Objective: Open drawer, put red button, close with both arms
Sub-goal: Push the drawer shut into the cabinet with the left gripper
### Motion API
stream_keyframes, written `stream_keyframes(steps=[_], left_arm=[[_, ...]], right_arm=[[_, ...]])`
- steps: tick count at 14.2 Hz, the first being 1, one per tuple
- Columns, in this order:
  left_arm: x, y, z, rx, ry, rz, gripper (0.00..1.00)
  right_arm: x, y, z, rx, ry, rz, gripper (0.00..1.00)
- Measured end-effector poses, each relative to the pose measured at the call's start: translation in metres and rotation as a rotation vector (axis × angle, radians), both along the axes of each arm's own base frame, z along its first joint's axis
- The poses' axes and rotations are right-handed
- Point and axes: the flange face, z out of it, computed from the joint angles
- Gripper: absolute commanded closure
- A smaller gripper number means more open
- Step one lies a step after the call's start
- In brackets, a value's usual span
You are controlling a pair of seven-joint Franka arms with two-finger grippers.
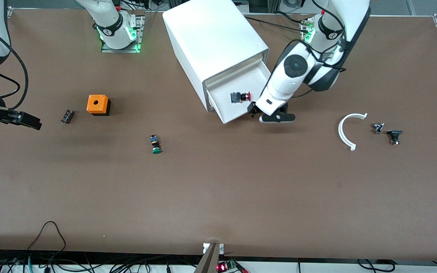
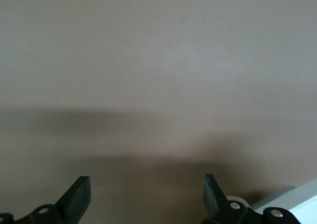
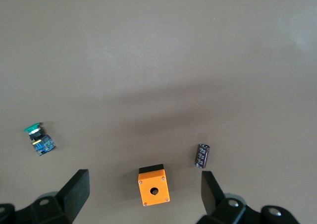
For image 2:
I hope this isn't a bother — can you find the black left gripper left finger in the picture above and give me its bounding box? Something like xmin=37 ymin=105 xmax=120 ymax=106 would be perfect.
xmin=14 ymin=175 xmax=92 ymax=224

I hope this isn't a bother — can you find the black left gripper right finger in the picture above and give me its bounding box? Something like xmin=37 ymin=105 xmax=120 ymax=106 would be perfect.
xmin=202 ymin=173 xmax=249 ymax=224

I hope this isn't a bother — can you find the white plastic drawer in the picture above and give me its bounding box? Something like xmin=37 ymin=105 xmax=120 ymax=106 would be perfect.
xmin=249 ymin=176 xmax=317 ymax=211

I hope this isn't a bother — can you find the white drawer cabinet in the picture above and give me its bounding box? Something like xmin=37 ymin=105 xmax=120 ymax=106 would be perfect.
xmin=288 ymin=198 xmax=317 ymax=224

